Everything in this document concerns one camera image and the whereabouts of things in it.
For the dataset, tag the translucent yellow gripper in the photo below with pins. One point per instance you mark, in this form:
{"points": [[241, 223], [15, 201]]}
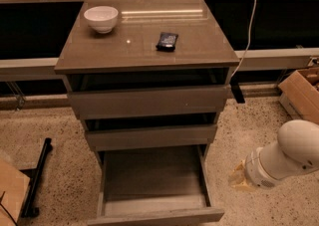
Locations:
{"points": [[255, 170]]}

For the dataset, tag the grey bottom drawer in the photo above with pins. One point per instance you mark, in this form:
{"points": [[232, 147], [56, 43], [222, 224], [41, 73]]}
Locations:
{"points": [[165, 186]]}

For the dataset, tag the grey drawer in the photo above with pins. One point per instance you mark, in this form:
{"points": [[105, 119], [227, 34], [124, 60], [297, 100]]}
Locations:
{"points": [[165, 186], [115, 95], [150, 131]]}

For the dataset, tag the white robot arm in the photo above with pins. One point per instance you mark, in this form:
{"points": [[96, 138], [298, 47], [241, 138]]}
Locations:
{"points": [[295, 152]]}

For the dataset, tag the grey middle drawer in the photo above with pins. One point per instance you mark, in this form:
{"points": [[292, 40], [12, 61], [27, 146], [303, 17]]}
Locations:
{"points": [[150, 131]]}

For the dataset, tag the grey drawer cabinet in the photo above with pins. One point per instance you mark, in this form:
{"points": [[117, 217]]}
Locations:
{"points": [[132, 45]]}

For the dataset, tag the grey top drawer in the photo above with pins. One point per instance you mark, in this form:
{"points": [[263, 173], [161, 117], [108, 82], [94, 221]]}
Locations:
{"points": [[115, 95]]}

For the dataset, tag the black cabinet foot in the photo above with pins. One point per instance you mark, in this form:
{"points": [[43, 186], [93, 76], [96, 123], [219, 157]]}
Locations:
{"points": [[237, 93]]}

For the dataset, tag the cardboard box right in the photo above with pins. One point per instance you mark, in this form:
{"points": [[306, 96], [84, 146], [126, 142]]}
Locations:
{"points": [[301, 89]]}

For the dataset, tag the cardboard box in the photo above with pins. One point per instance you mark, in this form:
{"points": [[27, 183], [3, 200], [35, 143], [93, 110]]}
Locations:
{"points": [[301, 89], [13, 190]]}

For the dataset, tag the dark snack packet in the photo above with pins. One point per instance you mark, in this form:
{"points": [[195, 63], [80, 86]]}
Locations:
{"points": [[167, 42]]}

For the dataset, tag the white ceramic bowl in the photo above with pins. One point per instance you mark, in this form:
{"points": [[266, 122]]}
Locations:
{"points": [[102, 18]]}

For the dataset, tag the black metal bar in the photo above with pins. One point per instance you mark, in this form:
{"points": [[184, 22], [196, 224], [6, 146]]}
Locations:
{"points": [[29, 210]]}

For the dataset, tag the cardboard box left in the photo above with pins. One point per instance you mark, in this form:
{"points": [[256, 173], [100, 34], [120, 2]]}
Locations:
{"points": [[13, 190]]}

